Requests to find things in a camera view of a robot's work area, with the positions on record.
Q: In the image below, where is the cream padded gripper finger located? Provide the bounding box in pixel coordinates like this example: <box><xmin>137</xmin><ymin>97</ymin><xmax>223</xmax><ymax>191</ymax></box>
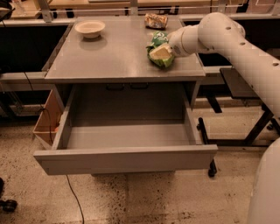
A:
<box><xmin>149</xmin><ymin>43</ymin><xmax>172</xmax><ymax>60</ymax></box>

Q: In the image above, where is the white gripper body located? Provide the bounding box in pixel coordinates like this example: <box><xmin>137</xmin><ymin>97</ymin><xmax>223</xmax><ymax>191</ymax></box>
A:
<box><xmin>168</xmin><ymin>26</ymin><xmax>201</xmax><ymax>57</ymax></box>

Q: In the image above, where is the green rice chip bag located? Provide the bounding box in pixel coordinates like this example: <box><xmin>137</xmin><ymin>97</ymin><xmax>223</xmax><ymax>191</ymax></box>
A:
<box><xmin>146</xmin><ymin>31</ymin><xmax>174</xmax><ymax>68</ymax></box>

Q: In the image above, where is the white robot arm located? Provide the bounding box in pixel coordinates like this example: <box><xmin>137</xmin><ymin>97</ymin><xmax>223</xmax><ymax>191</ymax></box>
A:
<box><xmin>147</xmin><ymin>12</ymin><xmax>280</xmax><ymax>224</ymax></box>

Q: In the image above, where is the crumpled gold snack bag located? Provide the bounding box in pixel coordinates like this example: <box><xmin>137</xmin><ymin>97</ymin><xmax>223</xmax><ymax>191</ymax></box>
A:
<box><xmin>144</xmin><ymin>13</ymin><xmax>168</xmax><ymax>30</ymax></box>

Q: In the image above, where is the grey cabinet counter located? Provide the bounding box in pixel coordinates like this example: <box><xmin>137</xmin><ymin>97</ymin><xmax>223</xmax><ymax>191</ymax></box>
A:
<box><xmin>45</xmin><ymin>16</ymin><xmax>205</xmax><ymax>103</ymax></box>

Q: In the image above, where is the grey open top drawer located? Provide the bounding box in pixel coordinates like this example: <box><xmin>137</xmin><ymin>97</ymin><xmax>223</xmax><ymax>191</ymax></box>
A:
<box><xmin>34</xmin><ymin>82</ymin><xmax>218</xmax><ymax>175</ymax></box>

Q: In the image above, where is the black side table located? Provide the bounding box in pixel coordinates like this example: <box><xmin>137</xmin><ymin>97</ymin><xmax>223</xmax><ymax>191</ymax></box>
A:
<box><xmin>220</xmin><ymin>68</ymin><xmax>258</xmax><ymax>99</ymax></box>

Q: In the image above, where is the white bowl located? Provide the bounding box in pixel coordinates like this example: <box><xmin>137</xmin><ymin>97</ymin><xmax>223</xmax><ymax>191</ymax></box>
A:
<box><xmin>74</xmin><ymin>20</ymin><xmax>105</xmax><ymax>39</ymax></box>

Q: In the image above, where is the black caster wheel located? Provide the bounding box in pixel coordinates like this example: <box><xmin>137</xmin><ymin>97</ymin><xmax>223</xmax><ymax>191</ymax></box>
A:
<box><xmin>0</xmin><ymin>199</ymin><xmax>18</xmax><ymax>212</ymax></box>

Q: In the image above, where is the black rolling cart frame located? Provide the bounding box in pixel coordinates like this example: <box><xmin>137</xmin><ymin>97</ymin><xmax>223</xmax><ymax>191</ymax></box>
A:
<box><xmin>197</xmin><ymin>96</ymin><xmax>280</xmax><ymax>148</ymax></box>

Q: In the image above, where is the black power cable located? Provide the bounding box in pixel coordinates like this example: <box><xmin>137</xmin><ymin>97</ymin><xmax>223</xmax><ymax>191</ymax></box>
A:
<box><xmin>23</xmin><ymin>72</ymin><xmax>86</xmax><ymax>224</ymax></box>

